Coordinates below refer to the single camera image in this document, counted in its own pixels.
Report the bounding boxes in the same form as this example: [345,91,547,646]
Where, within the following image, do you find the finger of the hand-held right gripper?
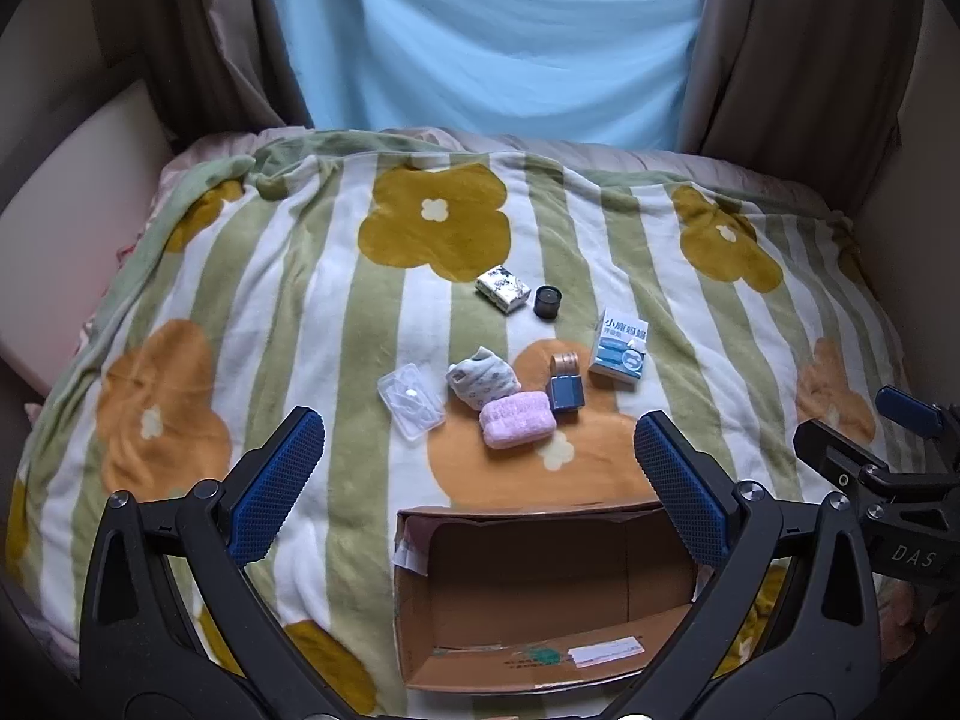
[793,420,912,500]
[876,384,960,442]

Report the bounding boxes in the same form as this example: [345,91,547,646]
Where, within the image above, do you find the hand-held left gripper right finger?
[615,410,882,720]

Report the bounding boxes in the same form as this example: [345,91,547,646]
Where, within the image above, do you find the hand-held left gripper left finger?
[79,406,353,720]

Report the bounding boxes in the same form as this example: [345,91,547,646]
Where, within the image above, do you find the small dark blue box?
[546,373,587,415]

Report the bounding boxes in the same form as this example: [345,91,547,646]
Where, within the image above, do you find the white and blue carton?
[587,307,652,391]

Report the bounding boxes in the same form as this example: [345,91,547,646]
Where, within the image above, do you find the clear plastic case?
[377,364,443,442]

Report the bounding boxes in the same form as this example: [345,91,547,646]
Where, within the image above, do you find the brown cardboard box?
[392,501,713,693]

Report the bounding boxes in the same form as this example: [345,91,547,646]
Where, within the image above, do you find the pink towel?
[478,390,557,451]

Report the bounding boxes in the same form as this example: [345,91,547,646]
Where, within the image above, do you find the white patterned cloth bundle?
[447,346,522,412]

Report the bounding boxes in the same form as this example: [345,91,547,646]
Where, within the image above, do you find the white printed tissue pack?
[475,265,533,314]

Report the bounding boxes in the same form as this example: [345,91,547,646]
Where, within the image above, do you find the striped floral blanket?
[15,127,931,720]

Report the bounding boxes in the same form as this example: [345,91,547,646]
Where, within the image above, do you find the cream padded board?
[0,79,177,391]

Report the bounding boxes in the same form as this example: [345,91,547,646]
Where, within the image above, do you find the beige curtain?
[161,0,316,158]
[679,0,931,196]

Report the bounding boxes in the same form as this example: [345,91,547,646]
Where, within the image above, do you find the light blue curtain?
[262,0,713,155]

